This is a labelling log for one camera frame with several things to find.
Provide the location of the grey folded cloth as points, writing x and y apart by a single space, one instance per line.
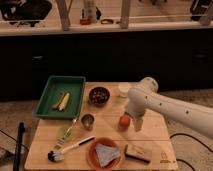
106 154

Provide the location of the orange apple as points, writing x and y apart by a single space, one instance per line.
124 122

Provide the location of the orange plate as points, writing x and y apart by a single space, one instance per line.
92 158

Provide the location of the black pole left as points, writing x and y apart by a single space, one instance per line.
17 158

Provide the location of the white plastic cup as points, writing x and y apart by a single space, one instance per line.
123 88

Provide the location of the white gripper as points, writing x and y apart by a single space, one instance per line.
136 112

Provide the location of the dark purple bowl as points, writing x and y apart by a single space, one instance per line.
99 96

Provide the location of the small metal cup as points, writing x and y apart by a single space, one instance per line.
87 121

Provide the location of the yellow corn cob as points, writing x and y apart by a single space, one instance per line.
61 104

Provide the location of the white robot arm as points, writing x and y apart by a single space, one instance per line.
144 96

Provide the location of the green plastic tray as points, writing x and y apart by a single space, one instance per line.
55 87

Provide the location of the brown board eraser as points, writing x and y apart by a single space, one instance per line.
138 153

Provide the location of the white dish brush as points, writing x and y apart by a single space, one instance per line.
58 155

